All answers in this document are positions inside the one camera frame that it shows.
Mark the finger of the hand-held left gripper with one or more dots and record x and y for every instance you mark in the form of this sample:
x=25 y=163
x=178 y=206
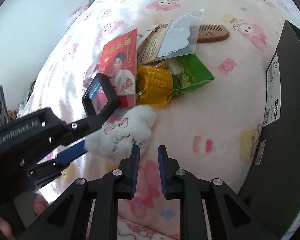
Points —
x=82 y=127
x=72 y=152

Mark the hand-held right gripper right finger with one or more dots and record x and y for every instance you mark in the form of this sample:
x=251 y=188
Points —
x=163 y=175

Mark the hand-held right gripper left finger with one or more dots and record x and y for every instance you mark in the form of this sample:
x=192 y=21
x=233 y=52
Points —
x=135 y=172

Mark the small black box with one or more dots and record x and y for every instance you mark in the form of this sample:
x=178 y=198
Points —
x=97 y=97

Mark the white plush toy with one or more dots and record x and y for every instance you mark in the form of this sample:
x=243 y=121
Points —
x=140 y=120

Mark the black cardboard box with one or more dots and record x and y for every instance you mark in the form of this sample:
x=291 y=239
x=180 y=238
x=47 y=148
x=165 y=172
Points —
x=290 y=105

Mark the person's left hand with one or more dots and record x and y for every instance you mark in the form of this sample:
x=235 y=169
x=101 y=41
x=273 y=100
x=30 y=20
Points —
x=41 y=205

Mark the red portrait card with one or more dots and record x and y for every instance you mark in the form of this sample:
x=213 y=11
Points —
x=120 y=52

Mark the brown paper tag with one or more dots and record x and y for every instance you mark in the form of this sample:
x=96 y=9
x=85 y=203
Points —
x=150 y=47

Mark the green packet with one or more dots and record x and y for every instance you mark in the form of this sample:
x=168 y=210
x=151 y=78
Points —
x=195 y=72

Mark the clear bag with white paper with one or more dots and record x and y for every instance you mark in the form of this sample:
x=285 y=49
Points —
x=180 y=35

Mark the wooden comb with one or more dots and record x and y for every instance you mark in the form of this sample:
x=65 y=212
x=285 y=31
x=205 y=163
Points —
x=212 y=33

